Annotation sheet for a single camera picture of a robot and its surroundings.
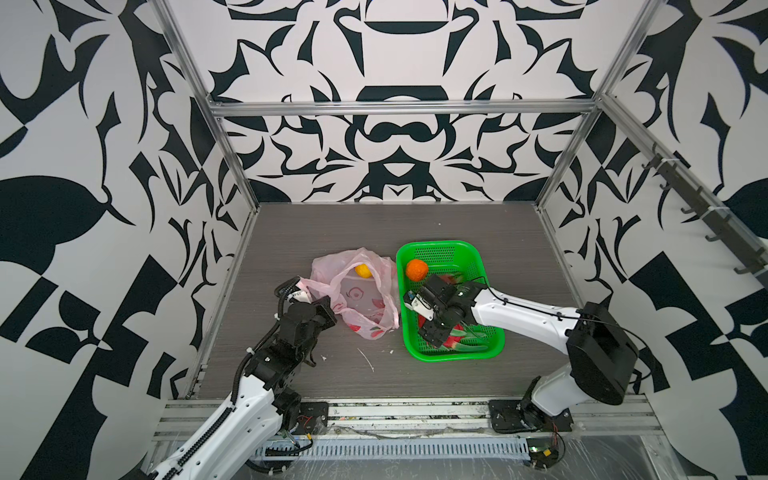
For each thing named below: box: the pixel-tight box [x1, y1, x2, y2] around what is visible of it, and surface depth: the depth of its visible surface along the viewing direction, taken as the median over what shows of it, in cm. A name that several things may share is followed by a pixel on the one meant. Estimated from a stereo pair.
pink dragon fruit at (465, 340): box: [440, 324, 488, 351], surface depth 82 cm
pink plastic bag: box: [297, 247, 399, 340], surface depth 87 cm
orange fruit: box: [406, 259, 428, 282], surface depth 97 cm
